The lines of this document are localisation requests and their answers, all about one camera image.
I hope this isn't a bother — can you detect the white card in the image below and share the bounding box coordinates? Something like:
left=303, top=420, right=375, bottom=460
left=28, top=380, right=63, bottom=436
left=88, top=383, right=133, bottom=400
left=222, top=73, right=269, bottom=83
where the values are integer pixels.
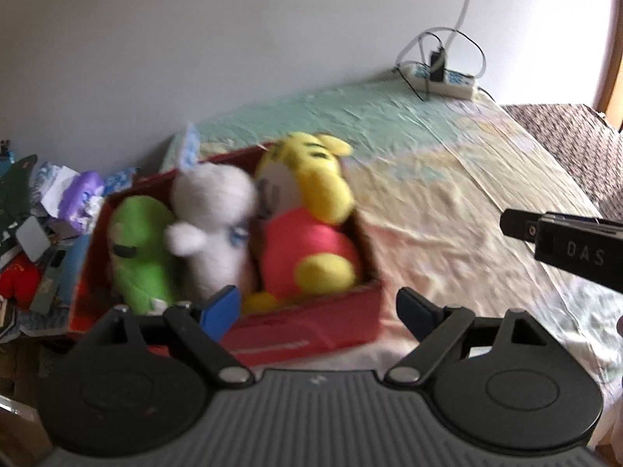
left=16, top=216, right=51, bottom=260

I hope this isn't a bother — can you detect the black power adapter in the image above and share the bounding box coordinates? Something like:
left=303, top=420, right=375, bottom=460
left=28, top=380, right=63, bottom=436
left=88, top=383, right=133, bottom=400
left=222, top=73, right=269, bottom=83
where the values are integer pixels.
left=428, top=47, right=447, bottom=83

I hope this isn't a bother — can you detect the blue patterned packet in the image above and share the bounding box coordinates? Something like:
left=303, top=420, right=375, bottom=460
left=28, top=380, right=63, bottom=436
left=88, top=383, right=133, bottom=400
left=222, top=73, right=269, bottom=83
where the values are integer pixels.
left=104, top=166, right=139, bottom=195

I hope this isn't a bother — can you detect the light blue carton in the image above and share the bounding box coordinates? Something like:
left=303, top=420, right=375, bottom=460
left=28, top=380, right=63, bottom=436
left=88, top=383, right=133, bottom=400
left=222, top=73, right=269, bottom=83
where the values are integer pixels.
left=29, top=236, right=93, bottom=314

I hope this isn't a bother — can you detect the red cardboard box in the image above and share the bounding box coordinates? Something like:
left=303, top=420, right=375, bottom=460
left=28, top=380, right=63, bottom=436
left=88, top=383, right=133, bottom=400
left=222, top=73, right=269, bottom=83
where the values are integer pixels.
left=68, top=141, right=385, bottom=368

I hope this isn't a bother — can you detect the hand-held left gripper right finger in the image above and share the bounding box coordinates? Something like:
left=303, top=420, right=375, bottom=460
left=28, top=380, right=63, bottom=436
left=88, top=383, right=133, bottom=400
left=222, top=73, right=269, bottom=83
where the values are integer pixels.
left=384, top=288, right=556, bottom=389

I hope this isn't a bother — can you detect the dark green object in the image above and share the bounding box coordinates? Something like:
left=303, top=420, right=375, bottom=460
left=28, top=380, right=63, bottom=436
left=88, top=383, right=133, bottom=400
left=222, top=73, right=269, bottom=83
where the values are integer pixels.
left=0, top=154, right=39, bottom=254

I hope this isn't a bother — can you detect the pale pink plush bunny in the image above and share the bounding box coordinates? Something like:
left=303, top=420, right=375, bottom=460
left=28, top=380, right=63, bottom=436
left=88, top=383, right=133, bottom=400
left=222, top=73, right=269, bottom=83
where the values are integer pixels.
left=164, top=124, right=260, bottom=305

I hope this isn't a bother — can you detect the blue white packet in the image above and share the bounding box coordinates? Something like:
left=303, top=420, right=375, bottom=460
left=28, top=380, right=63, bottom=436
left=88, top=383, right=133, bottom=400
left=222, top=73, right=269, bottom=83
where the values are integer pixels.
left=36, top=162, right=79, bottom=190

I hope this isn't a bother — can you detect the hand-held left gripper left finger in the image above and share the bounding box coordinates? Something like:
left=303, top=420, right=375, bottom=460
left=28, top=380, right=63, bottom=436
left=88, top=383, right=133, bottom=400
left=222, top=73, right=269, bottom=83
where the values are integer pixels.
left=85, top=286, right=254, bottom=390

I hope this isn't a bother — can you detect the cartoon print bed sheet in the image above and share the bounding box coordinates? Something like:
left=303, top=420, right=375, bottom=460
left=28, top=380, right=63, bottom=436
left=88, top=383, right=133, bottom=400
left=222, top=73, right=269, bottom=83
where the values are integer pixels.
left=160, top=80, right=623, bottom=390

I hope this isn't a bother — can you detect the white cable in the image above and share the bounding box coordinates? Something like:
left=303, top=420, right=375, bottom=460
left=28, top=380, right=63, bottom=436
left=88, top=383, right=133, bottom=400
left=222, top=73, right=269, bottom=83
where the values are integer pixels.
left=396, top=0, right=480, bottom=66

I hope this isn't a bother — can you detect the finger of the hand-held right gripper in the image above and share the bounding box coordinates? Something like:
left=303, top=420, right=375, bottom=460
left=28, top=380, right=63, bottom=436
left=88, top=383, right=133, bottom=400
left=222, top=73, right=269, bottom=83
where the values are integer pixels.
left=500, top=208, right=541, bottom=243

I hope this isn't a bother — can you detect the red soft toy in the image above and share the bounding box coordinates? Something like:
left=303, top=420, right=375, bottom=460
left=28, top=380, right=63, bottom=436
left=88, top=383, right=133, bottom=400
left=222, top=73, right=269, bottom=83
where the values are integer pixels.
left=0, top=253, right=42, bottom=309

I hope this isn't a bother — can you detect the yellow plush bear pink shirt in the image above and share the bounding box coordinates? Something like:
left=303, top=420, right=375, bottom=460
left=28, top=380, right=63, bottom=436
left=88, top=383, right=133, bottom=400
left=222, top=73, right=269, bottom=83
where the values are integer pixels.
left=241, top=131, right=363, bottom=317

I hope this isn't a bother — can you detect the green plush toy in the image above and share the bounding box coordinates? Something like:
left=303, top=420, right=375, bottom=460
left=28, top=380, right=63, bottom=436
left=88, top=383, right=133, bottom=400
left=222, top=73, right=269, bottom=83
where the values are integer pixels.
left=108, top=195, right=181, bottom=317

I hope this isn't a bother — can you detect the white power strip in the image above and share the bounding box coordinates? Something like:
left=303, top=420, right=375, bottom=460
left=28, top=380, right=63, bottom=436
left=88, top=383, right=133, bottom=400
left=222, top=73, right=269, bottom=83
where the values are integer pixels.
left=396, top=63, right=475, bottom=99

